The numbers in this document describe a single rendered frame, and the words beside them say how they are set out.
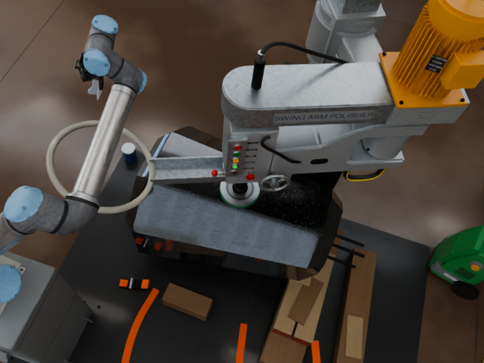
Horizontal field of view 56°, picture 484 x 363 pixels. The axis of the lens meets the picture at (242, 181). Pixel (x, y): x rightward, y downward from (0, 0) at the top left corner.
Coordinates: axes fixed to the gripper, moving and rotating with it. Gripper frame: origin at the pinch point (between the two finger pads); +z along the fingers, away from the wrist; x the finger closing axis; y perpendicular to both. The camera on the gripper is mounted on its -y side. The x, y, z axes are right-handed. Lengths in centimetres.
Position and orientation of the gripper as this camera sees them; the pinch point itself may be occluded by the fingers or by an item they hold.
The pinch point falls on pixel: (91, 85)
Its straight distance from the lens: 204.9
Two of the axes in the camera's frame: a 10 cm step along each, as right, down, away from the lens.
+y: -7.1, 3.2, -6.3
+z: -4.6, 4.7, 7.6
